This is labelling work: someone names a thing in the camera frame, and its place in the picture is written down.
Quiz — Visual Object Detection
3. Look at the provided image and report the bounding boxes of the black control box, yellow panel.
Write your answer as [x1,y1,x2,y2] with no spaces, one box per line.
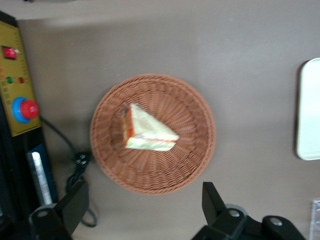
[0,11,60,226]

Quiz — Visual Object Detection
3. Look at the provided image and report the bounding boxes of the black power cable with plug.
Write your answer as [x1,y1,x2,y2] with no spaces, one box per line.
[39,116,98,228]

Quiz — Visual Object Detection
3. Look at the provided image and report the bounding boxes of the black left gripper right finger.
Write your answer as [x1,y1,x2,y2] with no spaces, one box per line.
[192,181,249,240]

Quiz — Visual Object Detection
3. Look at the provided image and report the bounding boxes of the triangular white bread sandwich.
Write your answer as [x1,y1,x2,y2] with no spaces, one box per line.
[119,102,180,152]

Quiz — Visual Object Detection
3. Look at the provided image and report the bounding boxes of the red emergency stop button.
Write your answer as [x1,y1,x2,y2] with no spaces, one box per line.
[11,96,40,125]

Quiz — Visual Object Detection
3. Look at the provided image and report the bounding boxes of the round brown wicker basket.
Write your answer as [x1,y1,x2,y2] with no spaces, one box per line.
[89,73,217,196]

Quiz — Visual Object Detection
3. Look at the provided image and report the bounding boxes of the clear acrylic box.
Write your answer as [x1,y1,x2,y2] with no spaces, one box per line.
[309,199,320,240]

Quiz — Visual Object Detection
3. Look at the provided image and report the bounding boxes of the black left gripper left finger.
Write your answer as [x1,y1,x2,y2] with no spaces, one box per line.
[28,179,90,240]

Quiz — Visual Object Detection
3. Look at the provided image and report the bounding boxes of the cream plastic tray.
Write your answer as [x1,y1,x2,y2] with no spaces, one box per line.
[295,57,320,161]

